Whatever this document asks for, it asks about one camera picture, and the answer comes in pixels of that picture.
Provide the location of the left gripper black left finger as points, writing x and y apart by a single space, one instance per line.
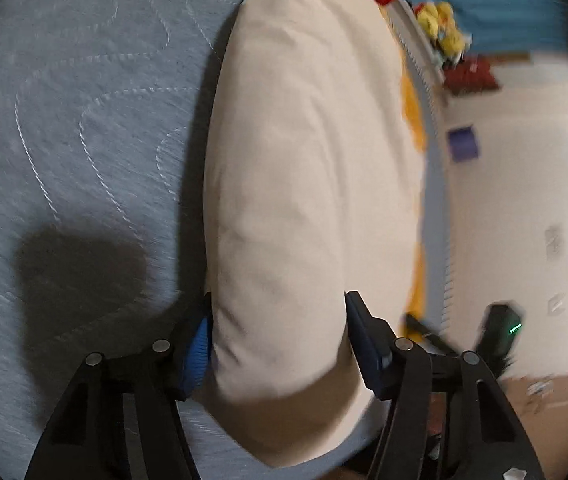
163 375

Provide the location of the dark red cushion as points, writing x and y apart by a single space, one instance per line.
471 75

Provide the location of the purple folder on wall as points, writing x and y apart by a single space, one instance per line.
462 143

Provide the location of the yellow plush toys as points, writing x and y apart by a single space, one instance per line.
437 21

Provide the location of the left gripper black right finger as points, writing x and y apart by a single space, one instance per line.
399 371

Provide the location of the beige and orange hooded jacket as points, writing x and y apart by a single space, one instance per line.
313 187

